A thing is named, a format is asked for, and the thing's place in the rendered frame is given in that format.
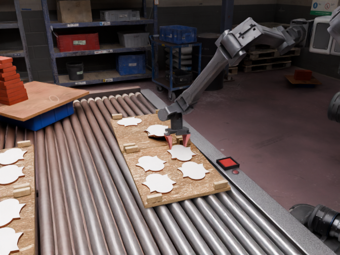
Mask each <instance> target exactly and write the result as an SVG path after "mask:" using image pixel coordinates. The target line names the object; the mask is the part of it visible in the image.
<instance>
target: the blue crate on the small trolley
mask: <svg viewBox="0 0 340 255"><path fill-rule="evenodd" d="M196 32H197V28H195V27H189V26H182V25H170V26H160V37H159V40H161V41H165V42H168V43H173V44H178V45H181V44H189V43H195V42H197V38H196V36H197V35H196V34H197V33H196Z"/></svg>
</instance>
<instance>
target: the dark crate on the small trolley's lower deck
mask: <svg viewBox="0 0 340 255"><path fill-rule="evenodd" d="M173 73H175V74H173V83H174V84H176V85H179V84H185V83H191V82H192V75H193V74H192V73H190V72H187V71H185V70H182V69H173ZM165 79H166V80H168V81H169V70H167V71H165Z"/></svg>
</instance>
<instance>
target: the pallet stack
mask: <svg viewBox="0 0 340 255"><path fill-rule="evenodd" d="M257 24H259V25H261V26H264V27H268V28H271V29H272V28H274V27H275V28H276V27H278V26H282V27H284V28H285V30H286V29H287V28H288V27H290V24H284V23H277V22H264V23H257ZM238 25H239V24H236V25H232V30H233V29H234V28H235V27H237V26H238ZM291 50H292V51H291V52H287V53H285V54H283V55H280V53H279V52H278V51H277V50H276V48H274V47H273V46H270V45H265V44H260V43H257V42H255V43H254V44H253V45H252V46H250V47H249V48H248V49H247V50H246V53H247V54H246V56H245V57H244V58H243V59H242V60H241V61H240V62H239V65H237V67H238V69H243V70H244V71H243V72H244V73H248V72H257V71H266V70H274V69H281V68H288V67H290V66H291V60H290V59H291V56H298V55H300V48H294V47H293V48H292V49H291ZM281 57H283V59H281ZM280 63H284V64H283V66H281V67H273V68H272V65H278V64H280ZM261 66H263V67H264V69H257V70H251V68H252V67H261Z"/></svg>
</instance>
